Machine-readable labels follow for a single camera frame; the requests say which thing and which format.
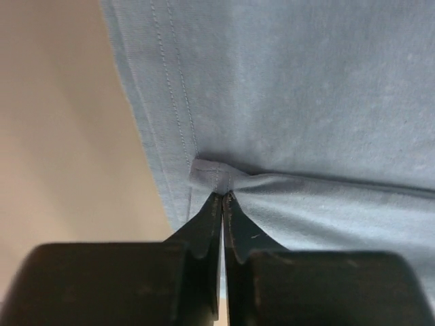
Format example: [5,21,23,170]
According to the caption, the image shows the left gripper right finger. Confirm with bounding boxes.
[222,193,434,325]

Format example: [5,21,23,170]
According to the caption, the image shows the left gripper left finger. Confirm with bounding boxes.
[1,194,222,325]

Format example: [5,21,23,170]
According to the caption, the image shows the grey-blue t shirt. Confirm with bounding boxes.
[101,1,434,300]

